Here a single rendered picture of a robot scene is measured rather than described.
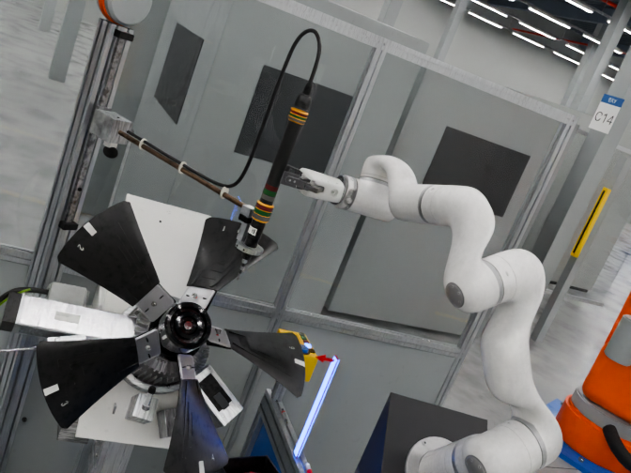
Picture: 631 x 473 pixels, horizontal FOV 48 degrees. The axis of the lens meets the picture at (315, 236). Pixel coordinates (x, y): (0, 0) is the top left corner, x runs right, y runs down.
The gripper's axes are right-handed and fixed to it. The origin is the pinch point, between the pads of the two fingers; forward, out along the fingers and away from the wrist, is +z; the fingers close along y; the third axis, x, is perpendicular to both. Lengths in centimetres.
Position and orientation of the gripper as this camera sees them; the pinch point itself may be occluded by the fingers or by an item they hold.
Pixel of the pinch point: (282, 173)
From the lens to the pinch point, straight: 170.7
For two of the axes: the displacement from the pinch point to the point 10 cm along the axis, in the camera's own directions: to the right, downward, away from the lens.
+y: -2.8, -3.6, 8.9
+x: 3.5, -9.0, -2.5
